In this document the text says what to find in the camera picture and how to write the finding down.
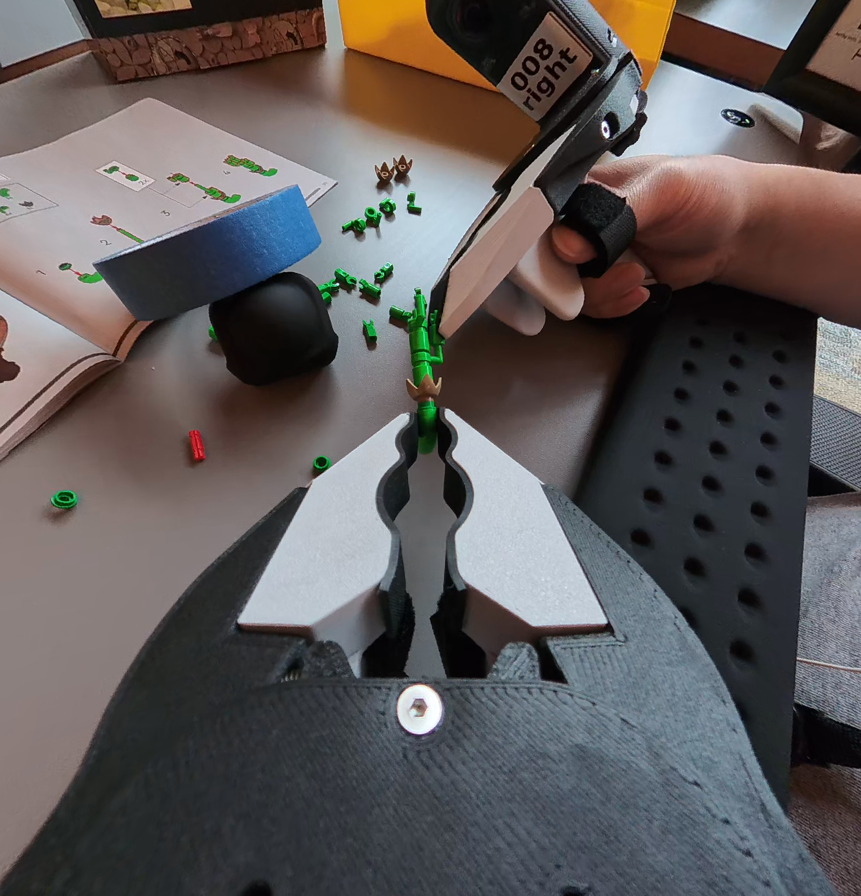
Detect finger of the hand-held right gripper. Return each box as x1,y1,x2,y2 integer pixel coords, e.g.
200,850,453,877
436,198,550,337
429,188,510,314

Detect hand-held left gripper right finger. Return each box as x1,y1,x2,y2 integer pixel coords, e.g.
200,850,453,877
432,408,610,679

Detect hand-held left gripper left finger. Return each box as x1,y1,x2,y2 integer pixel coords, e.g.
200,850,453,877
238,412,416,679

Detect green lego vine assembly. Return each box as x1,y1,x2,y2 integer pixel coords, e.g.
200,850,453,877
390,286,451,456

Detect person's right forearm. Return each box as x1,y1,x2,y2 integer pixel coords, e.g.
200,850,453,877
735,155,861,333

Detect scattered green lego pieces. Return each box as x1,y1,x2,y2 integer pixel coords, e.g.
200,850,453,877
319,190,426,345

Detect lego instruction booklet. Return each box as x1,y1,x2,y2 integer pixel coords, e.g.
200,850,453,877
0,98,338,473

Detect stone print lego box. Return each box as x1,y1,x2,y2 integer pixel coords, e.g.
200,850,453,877
67,0,328,84

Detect person's right hand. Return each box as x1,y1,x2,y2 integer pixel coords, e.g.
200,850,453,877
551,154,746,321

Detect black box white label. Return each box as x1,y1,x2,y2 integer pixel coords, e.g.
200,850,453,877
763,0,861,116

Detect black round holder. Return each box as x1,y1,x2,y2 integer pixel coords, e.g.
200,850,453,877
208,272,339,386

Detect black perforated chair part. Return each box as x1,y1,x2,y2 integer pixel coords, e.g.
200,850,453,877
574,283,819,806

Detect yellow box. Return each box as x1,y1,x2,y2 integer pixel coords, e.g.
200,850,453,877
337,0,676,92

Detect blue masking tape roll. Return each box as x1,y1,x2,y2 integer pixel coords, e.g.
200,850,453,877
93,185,321,322

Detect person's grey pants leg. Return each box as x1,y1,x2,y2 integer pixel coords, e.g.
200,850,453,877
787,490,861,896

